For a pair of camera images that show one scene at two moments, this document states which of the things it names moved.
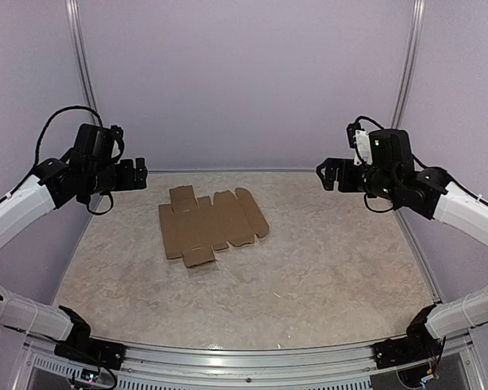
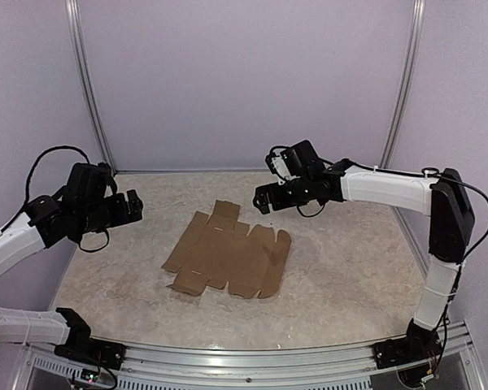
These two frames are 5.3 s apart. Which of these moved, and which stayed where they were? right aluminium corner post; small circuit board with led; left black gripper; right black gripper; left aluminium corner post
Moved: right black gripper; left black gripper
Stayed: small circuit board with led; left aluminium corner post; right aluminium corner post
